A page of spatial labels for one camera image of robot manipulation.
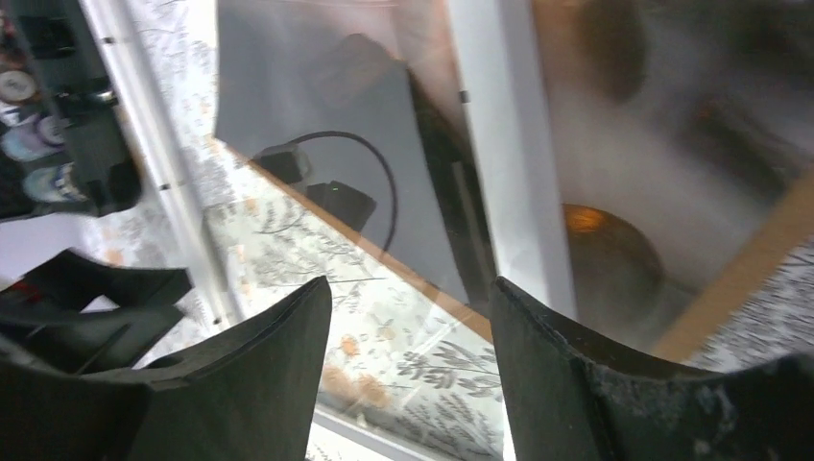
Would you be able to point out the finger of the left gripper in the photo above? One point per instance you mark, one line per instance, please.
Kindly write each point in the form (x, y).
(75, 343)
(72, 281)

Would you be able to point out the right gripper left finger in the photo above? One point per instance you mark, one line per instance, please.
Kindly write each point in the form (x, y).
(247, 393)

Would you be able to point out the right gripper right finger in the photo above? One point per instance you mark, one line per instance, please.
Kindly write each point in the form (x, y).
(572, 393)

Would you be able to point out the white picture frame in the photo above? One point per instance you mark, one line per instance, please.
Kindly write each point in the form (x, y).
(387, 146)

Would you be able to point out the black poker chip case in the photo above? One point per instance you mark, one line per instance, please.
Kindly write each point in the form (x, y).
(63, 148)

